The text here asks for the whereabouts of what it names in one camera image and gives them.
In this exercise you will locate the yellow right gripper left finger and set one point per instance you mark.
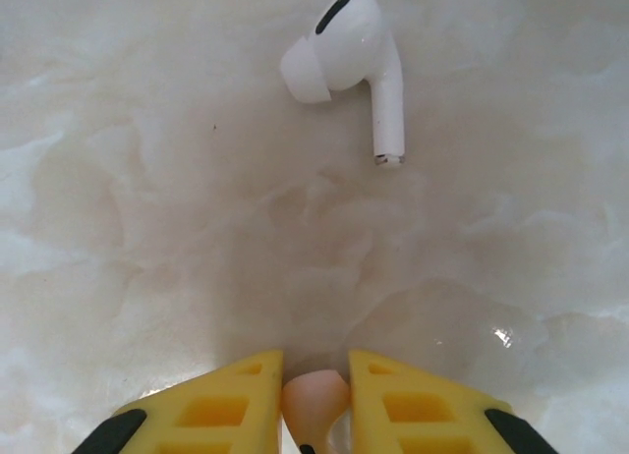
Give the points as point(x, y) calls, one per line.
point(211, 410)

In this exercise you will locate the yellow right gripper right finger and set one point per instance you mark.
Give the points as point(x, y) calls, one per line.
point(417, 414)

